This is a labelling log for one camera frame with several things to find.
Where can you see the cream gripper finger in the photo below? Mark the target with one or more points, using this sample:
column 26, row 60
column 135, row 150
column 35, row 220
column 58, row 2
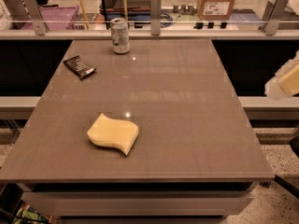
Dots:
column 285, row 82

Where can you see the yellow curved sponge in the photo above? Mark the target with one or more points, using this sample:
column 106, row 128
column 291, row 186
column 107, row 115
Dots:
column 113, row 133

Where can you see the green white 7up can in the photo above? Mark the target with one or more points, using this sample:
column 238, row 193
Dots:
column 120, row 36

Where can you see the cardboard box with label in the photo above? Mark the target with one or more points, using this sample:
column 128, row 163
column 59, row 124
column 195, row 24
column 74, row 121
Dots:
column 215, row 9

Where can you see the white table drawer front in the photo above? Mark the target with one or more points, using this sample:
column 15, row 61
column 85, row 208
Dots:
column 100, row 204

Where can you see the black snack packet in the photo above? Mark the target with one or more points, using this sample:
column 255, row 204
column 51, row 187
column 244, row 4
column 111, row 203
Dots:
column 79, row 67

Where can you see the yellow pole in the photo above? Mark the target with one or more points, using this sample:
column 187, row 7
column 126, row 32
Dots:
column 84, row 14

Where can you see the purple plastic crate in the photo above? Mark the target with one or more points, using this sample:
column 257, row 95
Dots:
column 59, row 18

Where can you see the right metal railing bracket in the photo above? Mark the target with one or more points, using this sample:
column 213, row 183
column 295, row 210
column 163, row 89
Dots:
column 274, row 14

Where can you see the metal railing bracket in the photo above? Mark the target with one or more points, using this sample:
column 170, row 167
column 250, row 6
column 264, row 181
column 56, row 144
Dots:
column 155, row 17
column 38, row 23
column 274, row 14

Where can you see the middle metal railing bracket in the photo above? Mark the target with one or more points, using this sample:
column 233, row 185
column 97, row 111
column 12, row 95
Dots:
column 155, row 17

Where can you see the left metal railing bracket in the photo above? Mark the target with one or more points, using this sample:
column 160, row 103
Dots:
column 38, row 23

